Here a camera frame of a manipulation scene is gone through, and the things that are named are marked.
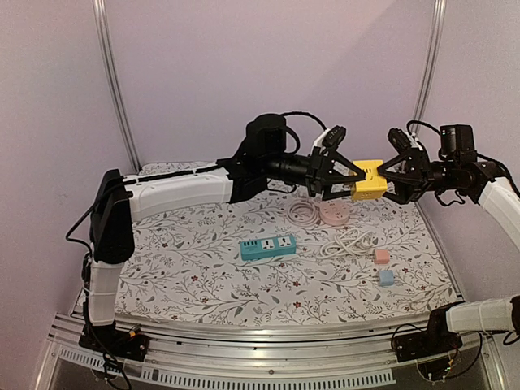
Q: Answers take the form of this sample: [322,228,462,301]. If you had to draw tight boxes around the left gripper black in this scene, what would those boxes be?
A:
[264,146,367,202]

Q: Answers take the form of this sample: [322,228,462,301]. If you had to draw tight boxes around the yellow cube socket adapter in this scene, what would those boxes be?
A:
[351,159,388,201]

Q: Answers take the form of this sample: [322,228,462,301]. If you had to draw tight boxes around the teal power strip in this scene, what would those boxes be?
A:
[240,235,297,262]

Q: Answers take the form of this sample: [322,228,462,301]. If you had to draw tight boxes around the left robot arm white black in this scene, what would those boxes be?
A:
[85,113,366,353]

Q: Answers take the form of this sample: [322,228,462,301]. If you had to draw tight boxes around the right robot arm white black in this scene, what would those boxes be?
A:
[378,124,519,354]

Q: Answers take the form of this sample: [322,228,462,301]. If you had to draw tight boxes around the pink round power strip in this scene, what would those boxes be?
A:
[318,200,350,227]

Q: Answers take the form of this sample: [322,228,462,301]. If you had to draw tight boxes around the pink charger cube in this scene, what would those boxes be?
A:
[371,249,391,265]

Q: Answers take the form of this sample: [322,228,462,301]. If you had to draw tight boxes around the floral table mat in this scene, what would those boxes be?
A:
[115,182,459,327]

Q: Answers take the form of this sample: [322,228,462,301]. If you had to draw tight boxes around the blue charger cube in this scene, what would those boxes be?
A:
[375,270,395,287]

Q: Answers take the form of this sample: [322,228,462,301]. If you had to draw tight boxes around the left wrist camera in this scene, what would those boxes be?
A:
[311,125,347,155]

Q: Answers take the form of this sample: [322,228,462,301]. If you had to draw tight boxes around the white power strip cable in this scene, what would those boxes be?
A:
[297,227,375,258]

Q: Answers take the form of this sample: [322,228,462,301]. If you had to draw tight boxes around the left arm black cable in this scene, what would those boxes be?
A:
[279,110,330,155]

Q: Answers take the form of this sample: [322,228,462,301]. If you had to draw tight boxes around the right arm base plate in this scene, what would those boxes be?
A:
[391,330,463,362]

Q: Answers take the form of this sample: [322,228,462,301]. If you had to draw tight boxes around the right aluminium corner post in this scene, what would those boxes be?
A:
[412,0,447,120]

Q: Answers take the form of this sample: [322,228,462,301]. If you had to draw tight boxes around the aluminium corner post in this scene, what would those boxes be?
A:
[412,0,447,120]
[92,0,141,172]

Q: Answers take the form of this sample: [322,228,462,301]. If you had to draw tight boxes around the aluminium front rail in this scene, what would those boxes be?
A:
[35,314,507,389]

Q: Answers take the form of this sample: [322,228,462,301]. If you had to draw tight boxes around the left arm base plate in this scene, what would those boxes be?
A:
[79,323,150,362]

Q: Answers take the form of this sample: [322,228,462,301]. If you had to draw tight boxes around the left aluminium corner post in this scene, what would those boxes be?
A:
[92,0,141,172]

